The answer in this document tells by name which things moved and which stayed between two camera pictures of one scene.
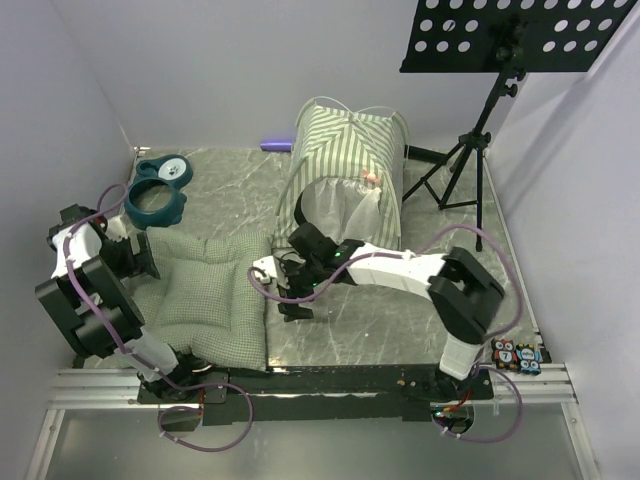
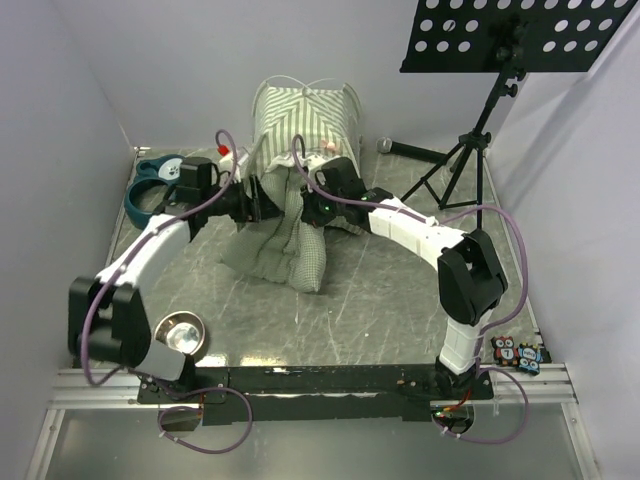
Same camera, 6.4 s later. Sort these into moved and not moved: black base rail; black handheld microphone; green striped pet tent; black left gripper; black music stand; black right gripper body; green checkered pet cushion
Moved: black left gripper; black right gripper body; green checkered pet cushion; green striped pet tent
Not moved: black base rail; black handheld microphone; black music stand
